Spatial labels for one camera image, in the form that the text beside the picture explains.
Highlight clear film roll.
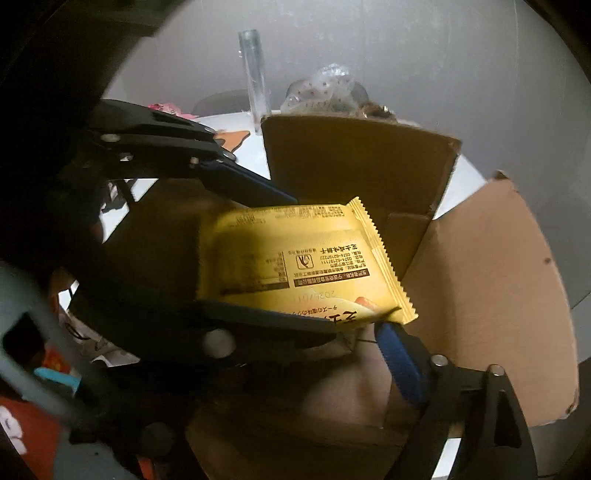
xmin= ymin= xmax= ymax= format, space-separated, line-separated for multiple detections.
xmin=238 ymin=29 xmax=271 ymax=134

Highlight gold foil wrapper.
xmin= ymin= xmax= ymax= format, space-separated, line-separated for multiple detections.
xmin=358 ymin=100 xmax=398 ymax=121

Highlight red printed clothing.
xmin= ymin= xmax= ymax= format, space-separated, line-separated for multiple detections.
xmin=0 ymin=397 xmax=63 ymax=480

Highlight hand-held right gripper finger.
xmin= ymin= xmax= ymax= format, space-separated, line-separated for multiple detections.
xmin=375 ymin=322 xmax=539 ymax=480

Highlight clear polka dot plastic bag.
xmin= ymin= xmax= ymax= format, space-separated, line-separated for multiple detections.
xmin=281 ymin=65 xmax=370 ymax=116

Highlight yellow snack packet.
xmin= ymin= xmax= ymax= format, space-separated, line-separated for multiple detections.
xmin=198 ymin=197 xmax=419 ymax=328

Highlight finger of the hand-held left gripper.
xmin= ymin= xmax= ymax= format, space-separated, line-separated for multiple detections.
xmin=78 ymin=295 xmax=354 ymax=370
xmin=88 ymin=99 xmax=298 ymax=206

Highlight orange wooden trivet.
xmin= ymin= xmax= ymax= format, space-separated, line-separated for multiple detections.
xmin=215 ymin=129 xmax=252 ymax=151

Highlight brown cardboard box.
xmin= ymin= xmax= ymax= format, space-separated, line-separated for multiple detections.
xmin=111 ymin=113 xmax=580 ymax=480

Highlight pink snack packet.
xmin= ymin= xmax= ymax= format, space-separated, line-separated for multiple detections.
xmin=148 ymin=100 xmax=195 ymax=121

